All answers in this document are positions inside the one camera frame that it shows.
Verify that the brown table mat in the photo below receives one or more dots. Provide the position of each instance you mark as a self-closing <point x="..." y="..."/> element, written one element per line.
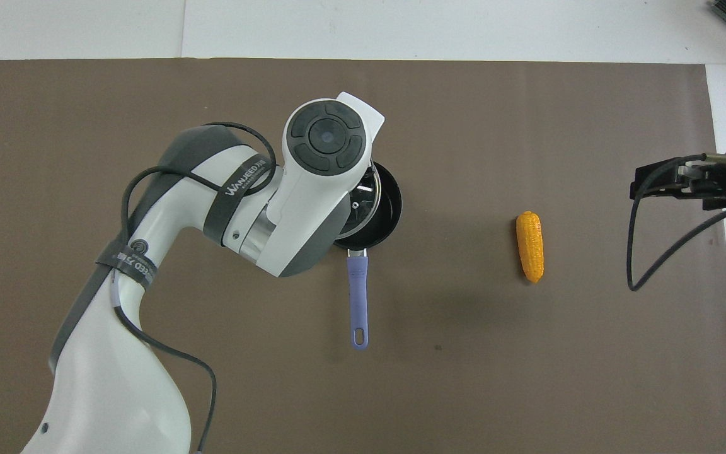
<point x="527" y="378"/>

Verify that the yellow corn cob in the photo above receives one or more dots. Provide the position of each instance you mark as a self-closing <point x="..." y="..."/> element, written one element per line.
<point x="530" y="246"/>

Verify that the glass lid with blue knob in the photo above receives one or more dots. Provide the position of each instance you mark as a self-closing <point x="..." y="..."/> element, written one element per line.
<point x="363" y="202"/>

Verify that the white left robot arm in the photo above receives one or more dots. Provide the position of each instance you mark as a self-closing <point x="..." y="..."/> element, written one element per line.
<point x="300" y="195"/>

